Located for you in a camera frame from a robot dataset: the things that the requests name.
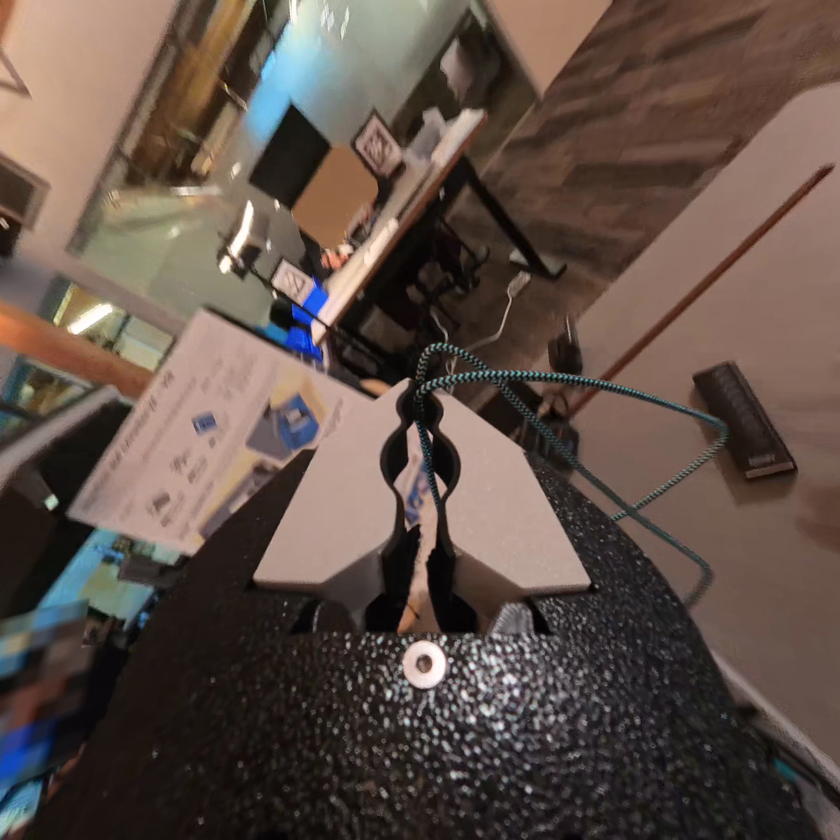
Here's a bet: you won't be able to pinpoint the dark monitor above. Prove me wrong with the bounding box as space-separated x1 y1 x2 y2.
0 384 135 621

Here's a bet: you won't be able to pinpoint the wooden post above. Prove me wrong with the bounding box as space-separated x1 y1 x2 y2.
0 298 155 398

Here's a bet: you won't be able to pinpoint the printed marker tag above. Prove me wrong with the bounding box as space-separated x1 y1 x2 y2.
271 258 315 308
353 113 406 179

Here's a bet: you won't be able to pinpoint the wooden edge table black legs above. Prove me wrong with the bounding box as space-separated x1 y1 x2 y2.
308 108 568 368

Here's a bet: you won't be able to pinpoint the black USB hub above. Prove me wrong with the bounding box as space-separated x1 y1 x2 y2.
692 360 799 481

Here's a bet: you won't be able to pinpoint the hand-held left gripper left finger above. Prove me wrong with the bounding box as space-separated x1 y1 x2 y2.
251 378 424 634

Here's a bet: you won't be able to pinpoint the white power cable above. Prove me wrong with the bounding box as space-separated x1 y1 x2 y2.
425 269 532 368

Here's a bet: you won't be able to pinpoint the printed instruction board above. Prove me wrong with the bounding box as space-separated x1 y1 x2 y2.
66 307 395 559

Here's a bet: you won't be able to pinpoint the brown cardboard sheet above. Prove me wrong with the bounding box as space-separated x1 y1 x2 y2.
292 146 383 232

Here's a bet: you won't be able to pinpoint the teal braided USB cable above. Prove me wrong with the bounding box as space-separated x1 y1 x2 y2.
412 343 732 608

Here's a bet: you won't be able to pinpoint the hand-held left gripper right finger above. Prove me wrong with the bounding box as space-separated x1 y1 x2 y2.
425 391 595 636

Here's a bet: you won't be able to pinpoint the blue plastic bin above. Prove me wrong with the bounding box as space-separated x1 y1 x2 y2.
269 276 332 362

